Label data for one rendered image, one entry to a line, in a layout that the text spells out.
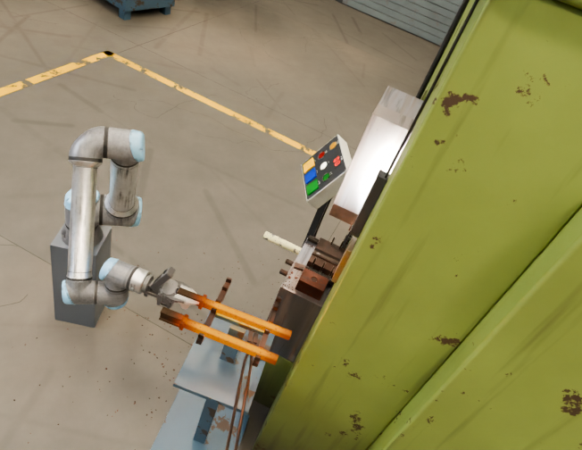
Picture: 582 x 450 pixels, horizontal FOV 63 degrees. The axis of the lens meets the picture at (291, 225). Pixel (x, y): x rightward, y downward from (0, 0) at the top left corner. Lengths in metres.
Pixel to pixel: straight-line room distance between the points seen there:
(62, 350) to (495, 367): 2.16
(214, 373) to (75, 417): 0.95
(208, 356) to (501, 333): 1.10
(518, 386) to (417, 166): 0.74
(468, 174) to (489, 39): 0.33
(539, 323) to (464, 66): 0.71
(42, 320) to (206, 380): 1.34
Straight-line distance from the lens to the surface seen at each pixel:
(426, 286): 1.53
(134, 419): 2.69
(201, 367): 1.97
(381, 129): 1.68
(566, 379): 1.62
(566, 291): 1.39
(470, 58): 1.20
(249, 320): 1.79
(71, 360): 2.86
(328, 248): 2.24
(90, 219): 1.91
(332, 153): 2.60
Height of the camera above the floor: 2.43
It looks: 39 degrees down
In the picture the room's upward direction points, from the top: 21 degrees clockwise
